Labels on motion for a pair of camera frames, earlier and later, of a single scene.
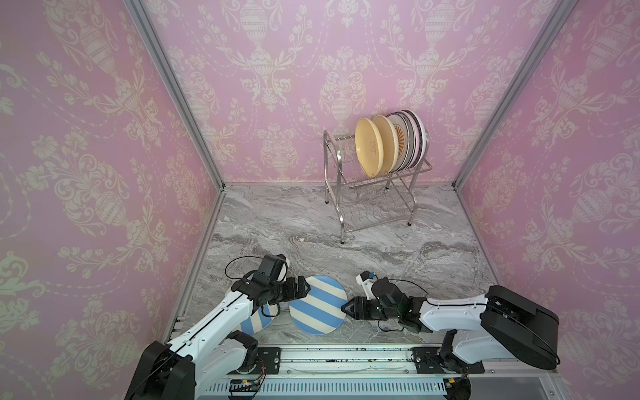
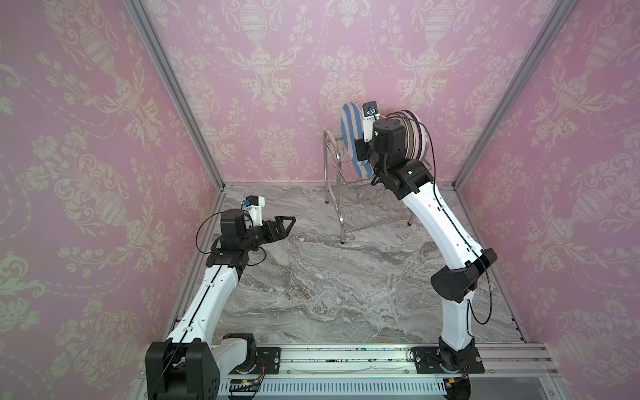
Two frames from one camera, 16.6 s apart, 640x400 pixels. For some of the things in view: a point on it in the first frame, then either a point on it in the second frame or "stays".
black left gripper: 293,292 → 281,233
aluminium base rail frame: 367,373 stays
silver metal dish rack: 361,202 stays
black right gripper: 362,307 → 362,150
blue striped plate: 260,318 → 352,125
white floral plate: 422,138 stays
